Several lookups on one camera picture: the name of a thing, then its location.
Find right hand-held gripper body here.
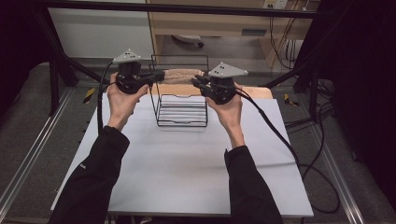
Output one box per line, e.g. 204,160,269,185
201,61,249,105

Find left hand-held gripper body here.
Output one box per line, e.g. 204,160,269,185
111,49,150,95

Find brown towel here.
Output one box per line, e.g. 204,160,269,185
162,68,205,86

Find black wire rack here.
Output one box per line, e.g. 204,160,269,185
146,54,209,128

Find person's left hand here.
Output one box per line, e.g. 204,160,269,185
106,72,150,133

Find person's right hand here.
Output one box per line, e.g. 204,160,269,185
205,83,246,149

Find yellow black floor tape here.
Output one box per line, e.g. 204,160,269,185
283,92,301,107
82,87,96,105

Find light wooden desk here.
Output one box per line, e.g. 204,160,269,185
146,0,321,68

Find white cabinet panel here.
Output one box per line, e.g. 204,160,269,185
48,7,155,60

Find black metal stand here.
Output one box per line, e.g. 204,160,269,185
31,6,110,117
262,59,322,123

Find white table cover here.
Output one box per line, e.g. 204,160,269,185
50,92,315,217

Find white power strip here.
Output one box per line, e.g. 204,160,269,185
262,0,289,10

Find black curtain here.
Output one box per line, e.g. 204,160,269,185
0,0,52,116
295,0,396,206

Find left hand-held gripper black cable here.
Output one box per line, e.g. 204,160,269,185
96,60,117,135

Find hand-held gripper black cable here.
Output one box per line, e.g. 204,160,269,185
233,87,341,215
96,60,117,135

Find right hand-held gripper black cable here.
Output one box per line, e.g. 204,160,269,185
233,87,341,215

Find black metal frame bar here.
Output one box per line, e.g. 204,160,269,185
40,0,337,20

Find hanging desk cables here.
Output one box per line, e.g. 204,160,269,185
269,15,301,71

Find black floor cable bundle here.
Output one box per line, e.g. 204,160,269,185
284,77,336,133

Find aluminium floor rail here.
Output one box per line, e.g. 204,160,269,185
311,124,366,224
0,88,74,213

